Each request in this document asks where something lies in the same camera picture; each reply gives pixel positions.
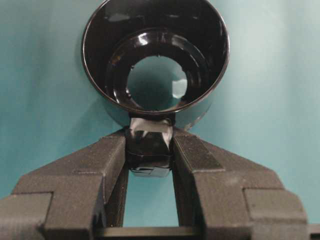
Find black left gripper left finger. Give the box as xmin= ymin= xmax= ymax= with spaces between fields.
xmin=0 ymin=130 xmax=128 ymax=240

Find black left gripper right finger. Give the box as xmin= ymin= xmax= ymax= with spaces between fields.
xmin=172 ymin=129 xmax=309 ymax=240

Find black plastic cup holder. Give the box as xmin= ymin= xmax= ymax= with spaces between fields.
xmin=81 ymin=0 xmax=230 ymax=177

